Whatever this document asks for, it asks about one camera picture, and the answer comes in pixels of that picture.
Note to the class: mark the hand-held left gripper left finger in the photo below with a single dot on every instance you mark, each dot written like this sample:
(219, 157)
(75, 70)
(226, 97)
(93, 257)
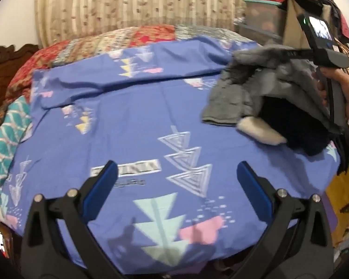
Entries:
(104, 183)

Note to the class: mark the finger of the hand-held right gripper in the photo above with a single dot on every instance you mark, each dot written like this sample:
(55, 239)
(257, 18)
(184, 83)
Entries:
(296, 53)

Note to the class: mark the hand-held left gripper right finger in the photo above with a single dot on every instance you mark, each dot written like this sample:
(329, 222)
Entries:
(251, 190)

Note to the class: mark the grey padded jacket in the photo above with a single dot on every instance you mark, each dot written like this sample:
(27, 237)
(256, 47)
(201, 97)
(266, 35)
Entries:
(244, 78)

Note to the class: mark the pile of dark clothes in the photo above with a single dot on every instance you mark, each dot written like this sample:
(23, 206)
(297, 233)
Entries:
(334, 3)

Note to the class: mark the clear plastic storage container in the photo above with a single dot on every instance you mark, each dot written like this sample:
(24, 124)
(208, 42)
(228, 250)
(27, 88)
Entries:
(264, 14)

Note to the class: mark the blue printed bedsheet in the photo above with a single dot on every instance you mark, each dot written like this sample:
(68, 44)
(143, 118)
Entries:
(128, 116)

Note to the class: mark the yellow cabinet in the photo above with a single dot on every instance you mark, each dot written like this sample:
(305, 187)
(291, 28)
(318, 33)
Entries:
(344, 203)

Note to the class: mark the patchwork quilt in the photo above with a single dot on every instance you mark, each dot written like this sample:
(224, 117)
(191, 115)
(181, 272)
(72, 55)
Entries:
(17, 116)

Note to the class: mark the carved wooden headboard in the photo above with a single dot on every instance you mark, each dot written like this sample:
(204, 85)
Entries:
(5, 66)

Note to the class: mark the beige patterned curtain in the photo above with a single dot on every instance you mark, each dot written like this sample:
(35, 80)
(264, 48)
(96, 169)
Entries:
(133, 3)

